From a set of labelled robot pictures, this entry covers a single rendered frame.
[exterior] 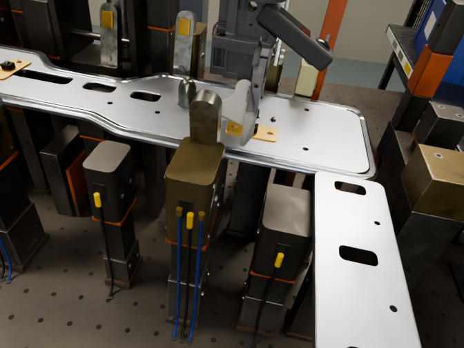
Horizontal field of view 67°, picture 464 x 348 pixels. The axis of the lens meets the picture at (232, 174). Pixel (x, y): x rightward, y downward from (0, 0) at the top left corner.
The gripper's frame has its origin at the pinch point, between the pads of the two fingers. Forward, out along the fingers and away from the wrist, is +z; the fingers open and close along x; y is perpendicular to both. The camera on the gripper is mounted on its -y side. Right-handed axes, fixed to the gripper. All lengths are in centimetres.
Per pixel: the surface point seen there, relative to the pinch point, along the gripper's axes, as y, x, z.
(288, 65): -12, -284, 102
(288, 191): -7.1, 10.7, 3.7
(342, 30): -58, -329, 74
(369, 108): -39, -79, 32
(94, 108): 26.4, 2.2, 1.7
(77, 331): 22.3, 24.9, 31.7
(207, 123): 5.0, 12.9, -6.4
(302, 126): -8.3, -4.9, 1.7
